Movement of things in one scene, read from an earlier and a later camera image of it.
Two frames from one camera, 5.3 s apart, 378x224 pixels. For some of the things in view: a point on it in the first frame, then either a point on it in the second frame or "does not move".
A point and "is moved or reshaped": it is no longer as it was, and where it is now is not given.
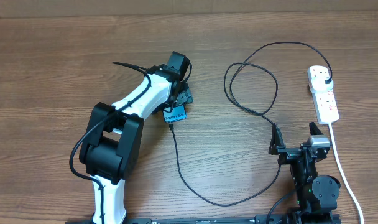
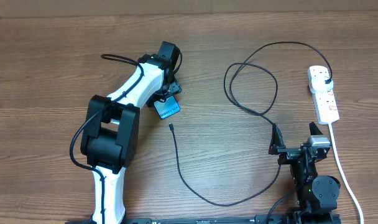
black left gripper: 184,95 → 175,89
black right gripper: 288,154 does not move
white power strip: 325,101 does not move
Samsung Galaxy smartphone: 175,113 is moved or reshaped
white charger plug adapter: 320,83 does not move
